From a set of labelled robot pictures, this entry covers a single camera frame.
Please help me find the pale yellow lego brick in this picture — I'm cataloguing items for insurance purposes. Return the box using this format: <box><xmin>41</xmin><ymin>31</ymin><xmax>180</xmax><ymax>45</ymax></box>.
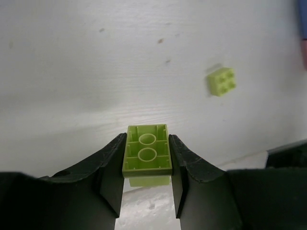
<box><xmin>122</xmin><ymin>124</ymin><xmax>173</xmax><ymax>187</ymax></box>

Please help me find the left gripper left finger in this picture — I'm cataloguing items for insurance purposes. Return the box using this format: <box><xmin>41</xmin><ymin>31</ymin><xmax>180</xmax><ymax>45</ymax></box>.
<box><xmin>0</xmin><ymin>133</ymin><xmax>127</xmax><ymax>230</ymax></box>

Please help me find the lime lego brick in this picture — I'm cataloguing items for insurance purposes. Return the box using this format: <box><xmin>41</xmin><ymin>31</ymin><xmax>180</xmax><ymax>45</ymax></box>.
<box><xmin>207</xmin><ymin>67</ymin><xmax>236</xmax><ymax>97</ymax></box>

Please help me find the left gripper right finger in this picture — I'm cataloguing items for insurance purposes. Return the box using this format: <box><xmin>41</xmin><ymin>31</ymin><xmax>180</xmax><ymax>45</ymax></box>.
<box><xmin>169</xmin><ymin>135</ymin><xmax>307</xmax><ymax>230</ymax></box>

